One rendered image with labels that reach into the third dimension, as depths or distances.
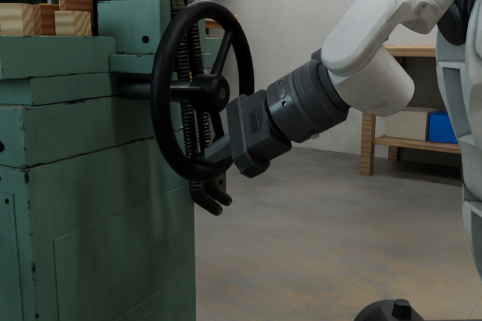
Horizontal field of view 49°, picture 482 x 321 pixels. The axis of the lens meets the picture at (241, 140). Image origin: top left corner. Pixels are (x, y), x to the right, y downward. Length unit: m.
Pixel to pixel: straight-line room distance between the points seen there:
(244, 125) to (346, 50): 0.18
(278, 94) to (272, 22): 4.00
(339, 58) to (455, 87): 0.60
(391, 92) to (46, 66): 0.49
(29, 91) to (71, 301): 0.35
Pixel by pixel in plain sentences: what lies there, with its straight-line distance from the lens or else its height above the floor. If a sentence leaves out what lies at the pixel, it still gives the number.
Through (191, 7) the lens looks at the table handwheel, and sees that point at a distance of 0.80.
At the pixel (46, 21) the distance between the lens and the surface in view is 0.98.
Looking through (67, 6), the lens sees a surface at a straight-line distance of 0.97.
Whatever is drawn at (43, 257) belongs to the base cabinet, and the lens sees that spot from 0.88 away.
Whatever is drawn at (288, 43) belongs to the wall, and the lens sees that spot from 4.58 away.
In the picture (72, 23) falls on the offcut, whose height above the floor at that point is 0.92.
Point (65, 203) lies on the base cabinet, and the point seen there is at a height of 0.64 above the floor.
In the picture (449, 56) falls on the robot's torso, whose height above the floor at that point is 0.86.
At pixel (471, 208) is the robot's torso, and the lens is 1.26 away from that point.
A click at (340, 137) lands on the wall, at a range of 4.41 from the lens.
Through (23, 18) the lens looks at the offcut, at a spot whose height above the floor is 0.92.
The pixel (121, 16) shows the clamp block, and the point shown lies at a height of 0.93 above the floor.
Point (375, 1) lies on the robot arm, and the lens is 0.64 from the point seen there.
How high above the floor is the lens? 0.89
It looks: 11 degrees down
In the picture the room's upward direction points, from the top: straight up
